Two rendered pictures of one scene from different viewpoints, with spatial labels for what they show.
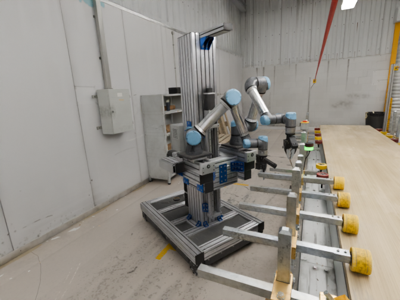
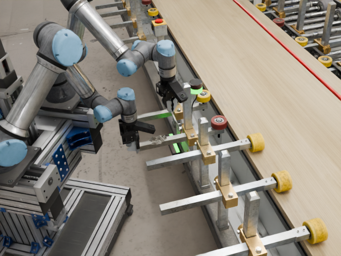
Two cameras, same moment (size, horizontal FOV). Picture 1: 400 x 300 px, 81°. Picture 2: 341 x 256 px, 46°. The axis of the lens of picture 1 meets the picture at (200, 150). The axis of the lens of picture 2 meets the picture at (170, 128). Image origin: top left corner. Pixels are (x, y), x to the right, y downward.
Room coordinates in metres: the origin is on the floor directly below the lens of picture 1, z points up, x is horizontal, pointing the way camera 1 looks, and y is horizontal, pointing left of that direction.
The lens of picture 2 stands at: (0.52, 0.25, 2.12)
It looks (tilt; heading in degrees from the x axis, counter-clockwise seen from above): 38 degrees down; 323
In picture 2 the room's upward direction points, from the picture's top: 5 degrees counter-clockwise
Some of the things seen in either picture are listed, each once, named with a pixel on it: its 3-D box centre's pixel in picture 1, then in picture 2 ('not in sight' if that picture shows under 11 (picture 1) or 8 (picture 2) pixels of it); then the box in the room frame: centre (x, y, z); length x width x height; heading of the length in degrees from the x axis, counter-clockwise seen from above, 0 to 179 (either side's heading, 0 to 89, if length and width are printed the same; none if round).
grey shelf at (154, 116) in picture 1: (169, 136); not in sight; (4.37, 0.56, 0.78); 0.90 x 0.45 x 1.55; 154
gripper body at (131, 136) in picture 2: (261, 162); (129, 129); (1.81, -0.49, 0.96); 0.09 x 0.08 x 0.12; 64
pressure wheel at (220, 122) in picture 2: (322, 180); (218, 128); (1.62, -0.89, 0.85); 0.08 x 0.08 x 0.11
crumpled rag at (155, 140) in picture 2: not in sight; (158, 138); (1.76, -0.61, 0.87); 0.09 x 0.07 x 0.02; 64
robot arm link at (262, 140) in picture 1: (262, 142); (126, 101); (1.81, -0.50, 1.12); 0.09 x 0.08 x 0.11; 91
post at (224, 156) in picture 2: (296, 199); (223, 196); (1.27, -0.56, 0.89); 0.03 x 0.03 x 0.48; 64
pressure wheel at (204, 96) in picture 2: (321, 170); (203, 101); (1.85, -1.00, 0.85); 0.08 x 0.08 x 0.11
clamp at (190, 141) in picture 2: not in sight; (190, 133); (1.70, -0.77, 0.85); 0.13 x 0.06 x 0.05; 154
